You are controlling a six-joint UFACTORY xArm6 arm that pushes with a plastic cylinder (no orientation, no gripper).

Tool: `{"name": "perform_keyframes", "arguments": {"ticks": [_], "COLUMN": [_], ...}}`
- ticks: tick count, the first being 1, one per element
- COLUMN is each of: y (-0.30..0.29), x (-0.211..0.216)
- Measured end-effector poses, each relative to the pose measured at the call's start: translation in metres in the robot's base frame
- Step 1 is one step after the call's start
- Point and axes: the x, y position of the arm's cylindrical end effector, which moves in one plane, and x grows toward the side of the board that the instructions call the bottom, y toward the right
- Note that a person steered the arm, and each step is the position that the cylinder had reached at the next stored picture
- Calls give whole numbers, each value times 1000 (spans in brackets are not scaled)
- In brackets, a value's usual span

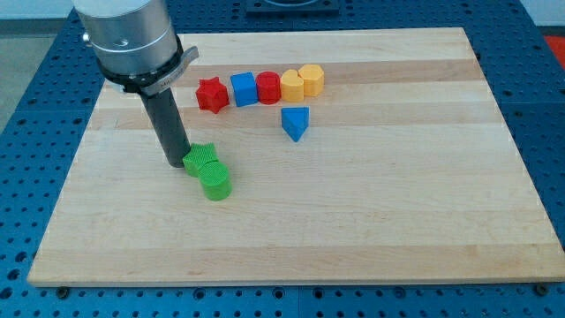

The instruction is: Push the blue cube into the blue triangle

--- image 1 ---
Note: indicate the green star block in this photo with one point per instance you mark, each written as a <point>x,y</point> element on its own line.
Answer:
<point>198,156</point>

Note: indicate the yellow heart block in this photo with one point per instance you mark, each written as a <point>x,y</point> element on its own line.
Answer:
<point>292,86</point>

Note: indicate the green cylinder block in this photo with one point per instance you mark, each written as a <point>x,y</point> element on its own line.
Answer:
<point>214,179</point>

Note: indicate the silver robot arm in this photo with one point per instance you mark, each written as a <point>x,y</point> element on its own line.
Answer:
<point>135,43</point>

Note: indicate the blue cube block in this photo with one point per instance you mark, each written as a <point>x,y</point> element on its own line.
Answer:
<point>244,87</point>

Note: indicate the blue triangle block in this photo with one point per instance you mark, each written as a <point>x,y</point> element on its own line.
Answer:
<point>295,121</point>

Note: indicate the yellow hexagon block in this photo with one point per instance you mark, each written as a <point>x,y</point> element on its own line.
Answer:
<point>314,79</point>

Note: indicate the wooden board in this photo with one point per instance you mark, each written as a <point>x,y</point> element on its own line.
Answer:
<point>406,174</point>

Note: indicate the red star block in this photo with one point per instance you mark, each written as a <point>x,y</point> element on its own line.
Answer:
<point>212,95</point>

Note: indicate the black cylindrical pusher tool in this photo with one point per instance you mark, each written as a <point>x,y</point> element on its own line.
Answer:
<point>168,126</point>

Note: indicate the red cylinder block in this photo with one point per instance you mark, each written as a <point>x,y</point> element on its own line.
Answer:
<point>268,87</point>

